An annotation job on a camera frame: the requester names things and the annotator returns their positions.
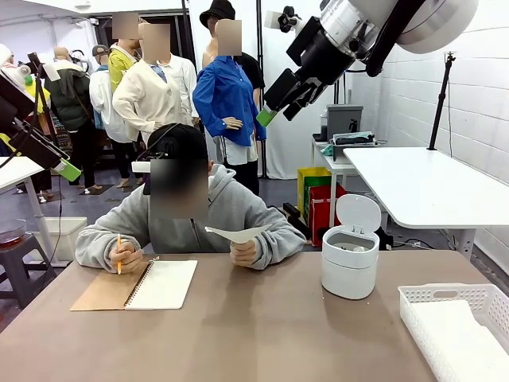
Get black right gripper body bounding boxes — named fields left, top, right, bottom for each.
left=296, top=29, right=357, bottom=88

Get spiral notebook with brown cover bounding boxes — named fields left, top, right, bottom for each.
left=69, top=258, right=199, bottom=311

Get black bucket hat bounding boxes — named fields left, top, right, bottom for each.
left=199, top=0, right=236, bottom=29

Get white paper sheet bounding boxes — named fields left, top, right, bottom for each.
left=204, top=223, right=274, bottom=244

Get thin black hanging cable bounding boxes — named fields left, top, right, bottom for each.
left=49, top=174, right=64, bottom=264

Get black tripod pole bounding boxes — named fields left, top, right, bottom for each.
left=427, top=51, right=457, bottom=151

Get red bag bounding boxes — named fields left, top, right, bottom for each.
left=308, top=184, right=347, bottom=247

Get large white table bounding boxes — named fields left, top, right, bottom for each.
left=342, top=146, right=509, bottom=262

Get grey box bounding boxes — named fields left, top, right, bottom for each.
left=326, top=103, right=365, bottom=141

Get white trash bin with lid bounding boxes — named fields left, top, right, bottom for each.
left=321, top=193, right=382, bottom=301

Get person's left forearm grey sleeve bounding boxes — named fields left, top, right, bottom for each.
left=248, top=226, right=307, bottom=271

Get mannequin in black t-shirt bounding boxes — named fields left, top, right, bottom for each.
left=237, top=51, right=266, bottom=120

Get white paper stack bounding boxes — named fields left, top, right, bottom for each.
left=413, top=298, right=509, bottom=382

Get mannequin in cream cardigan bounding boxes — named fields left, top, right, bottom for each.
left=112, top=23, right=188, bottom=152

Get mannequin in white shirt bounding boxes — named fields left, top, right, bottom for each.
left=158, top=53, right=200, bottom=127

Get mannequin in dark green jacket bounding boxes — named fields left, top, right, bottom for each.
left=43, top=46, right=103, bottom=191

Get mannequin in blue shirt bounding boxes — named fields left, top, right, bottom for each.
left=192, top=19, right=267, bottom=200

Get white tilted desk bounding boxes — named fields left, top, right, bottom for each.
left=0, top=155, right=56, bottom=264

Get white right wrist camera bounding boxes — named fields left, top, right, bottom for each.
left=264, top=5, right=321, bottom=68

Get yellow bag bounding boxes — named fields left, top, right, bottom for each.
left=297, top=166, right=333, bottom=224

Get black wooden blocks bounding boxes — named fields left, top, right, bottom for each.
left=270, top=201, right=311, bottom=240

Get white perforated plastic basket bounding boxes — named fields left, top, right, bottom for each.
left=397, top=283, right=509, bottom=382

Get black stand pole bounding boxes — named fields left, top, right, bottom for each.
left=256, top=0, right=268, bottom=179

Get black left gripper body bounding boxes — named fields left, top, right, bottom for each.
left=0, top=73, right=36, bottom=138

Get person's left hand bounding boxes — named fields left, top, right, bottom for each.
left=229, top=238, right=258, bottom=268

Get dark grey stool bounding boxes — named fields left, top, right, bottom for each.
left=0, top=232, right=56, bottom=310

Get person in grey hoodie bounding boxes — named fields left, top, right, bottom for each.
left=74, top=163, right=307, bottom=271

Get black cap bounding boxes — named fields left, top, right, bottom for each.
left=146, top=123, right=210, bottom=162

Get white head-mounted camera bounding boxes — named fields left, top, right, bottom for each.
left=130, top=123, right=180, bottom=174

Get small white side table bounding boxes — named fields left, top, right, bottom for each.
left=311, top=133, right=383, bottom=196

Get grey tray with tools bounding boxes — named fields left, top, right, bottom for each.
left=329, top=132, right=377, bottom=163

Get person's right hand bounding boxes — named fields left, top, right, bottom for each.
left=107, top=240, right=143, bottom=275

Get mannequin in yellow jacket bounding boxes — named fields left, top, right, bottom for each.
left=107, top=11, right=144, bottom=188

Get person's right forearm grey sleeve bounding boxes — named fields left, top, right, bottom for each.
left=74, top=224, right=120, bottom=267

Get white storage bin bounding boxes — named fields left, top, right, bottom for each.
left=30, top=216, right=88, bottom=263

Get clear bowl with red liquid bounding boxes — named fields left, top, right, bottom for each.
left=0, top=218, right=28, bottom=244

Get mannequin in white hoodie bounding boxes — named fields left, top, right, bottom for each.
left=89, top=44, right=134, bottom=144

